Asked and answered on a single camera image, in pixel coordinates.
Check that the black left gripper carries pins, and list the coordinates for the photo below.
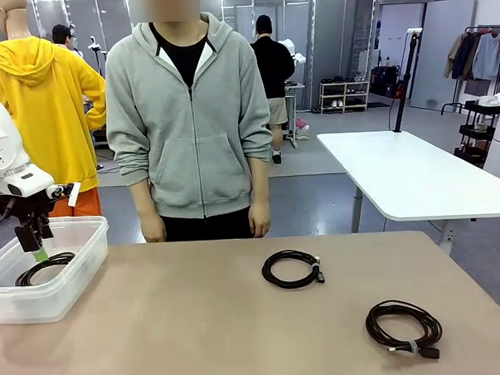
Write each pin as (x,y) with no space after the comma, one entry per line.
(26,205)

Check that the beige mannequin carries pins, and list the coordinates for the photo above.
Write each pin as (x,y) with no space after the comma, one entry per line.
(12,19)

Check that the white sneaker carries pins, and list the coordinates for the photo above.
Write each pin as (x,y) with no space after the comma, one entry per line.
(336,103)

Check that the wooden shoe rack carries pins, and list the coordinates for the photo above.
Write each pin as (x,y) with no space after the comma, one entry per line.
(345,94)

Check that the background person black shirt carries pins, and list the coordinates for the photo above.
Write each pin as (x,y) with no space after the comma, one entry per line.
(270,70)

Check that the light gray shirt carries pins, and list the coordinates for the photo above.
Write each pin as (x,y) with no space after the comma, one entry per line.
(486,57)

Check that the small white background desk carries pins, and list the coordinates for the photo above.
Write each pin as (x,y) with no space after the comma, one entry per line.
(297,88)

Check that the dark navy jacket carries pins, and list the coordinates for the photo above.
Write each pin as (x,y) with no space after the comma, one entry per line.
(464,57)

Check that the pink shoes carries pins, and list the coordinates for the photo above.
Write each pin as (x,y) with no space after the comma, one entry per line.
(302,125)

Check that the gray zip hoodie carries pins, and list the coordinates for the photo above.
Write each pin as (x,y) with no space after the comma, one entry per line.
(165,137)

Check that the background person black cap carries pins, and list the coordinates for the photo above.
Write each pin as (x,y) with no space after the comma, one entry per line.
(62,31)

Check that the black luggage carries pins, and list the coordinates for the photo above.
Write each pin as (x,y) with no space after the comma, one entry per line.
(384,82)

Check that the person head blurred face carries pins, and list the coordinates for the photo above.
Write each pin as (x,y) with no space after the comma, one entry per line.
(165,6)

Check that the person's left hand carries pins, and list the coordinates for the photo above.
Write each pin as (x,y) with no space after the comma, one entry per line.
(260,221)

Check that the person's right forearm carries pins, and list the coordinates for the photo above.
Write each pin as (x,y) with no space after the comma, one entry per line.
(144,200)

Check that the black trousers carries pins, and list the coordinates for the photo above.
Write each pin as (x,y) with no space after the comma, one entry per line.
(206,227)

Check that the translucent white plastic container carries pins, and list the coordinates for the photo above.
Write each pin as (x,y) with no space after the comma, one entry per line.
(52,304)

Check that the black clothes rack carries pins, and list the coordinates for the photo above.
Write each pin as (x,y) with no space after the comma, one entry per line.
(449,104)

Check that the yellow hoodie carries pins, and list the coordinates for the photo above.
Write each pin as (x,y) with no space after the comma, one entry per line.
(51,100)

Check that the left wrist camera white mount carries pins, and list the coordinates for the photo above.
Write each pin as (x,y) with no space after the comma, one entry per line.
(74,194)

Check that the black utility cart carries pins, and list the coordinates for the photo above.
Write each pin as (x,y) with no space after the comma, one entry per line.
(476,133)

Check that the orange shorts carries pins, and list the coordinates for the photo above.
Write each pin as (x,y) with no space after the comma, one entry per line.
(89,203)

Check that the white table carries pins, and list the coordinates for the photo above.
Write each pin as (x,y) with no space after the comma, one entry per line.
(398,164)

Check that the beige coat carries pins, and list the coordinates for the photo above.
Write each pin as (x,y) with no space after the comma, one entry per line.
(452,58)

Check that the person's left forearm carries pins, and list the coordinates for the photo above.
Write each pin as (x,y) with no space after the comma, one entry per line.
(259,183)

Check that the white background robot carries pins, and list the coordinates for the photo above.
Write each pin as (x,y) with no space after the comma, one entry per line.
(295,48)

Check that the black stand white head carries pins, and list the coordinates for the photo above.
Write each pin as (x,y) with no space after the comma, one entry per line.
(94,42)

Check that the black t-shirt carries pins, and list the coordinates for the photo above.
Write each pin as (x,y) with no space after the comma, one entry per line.
(184,57)

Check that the black camera pole stand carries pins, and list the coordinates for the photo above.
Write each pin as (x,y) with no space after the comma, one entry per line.
(406,81)

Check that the person's right hand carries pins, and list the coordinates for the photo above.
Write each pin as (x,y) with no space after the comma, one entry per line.
(154,230)

